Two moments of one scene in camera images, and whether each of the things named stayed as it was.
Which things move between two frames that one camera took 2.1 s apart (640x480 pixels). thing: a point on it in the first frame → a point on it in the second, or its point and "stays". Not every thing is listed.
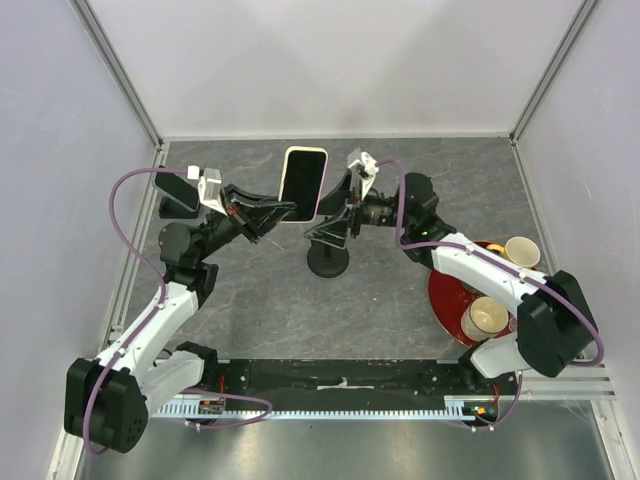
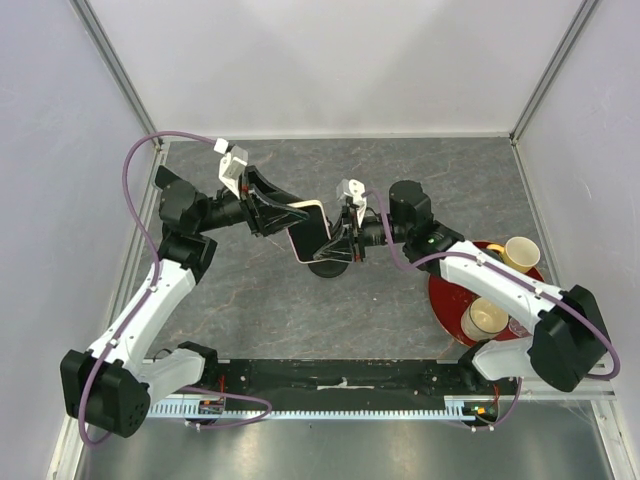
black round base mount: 326,260 stays
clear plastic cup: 512,324 stays
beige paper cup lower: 484,318 stays
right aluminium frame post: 583,12 stays
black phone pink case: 302,180 → 311,234
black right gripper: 334,230 → 341,247
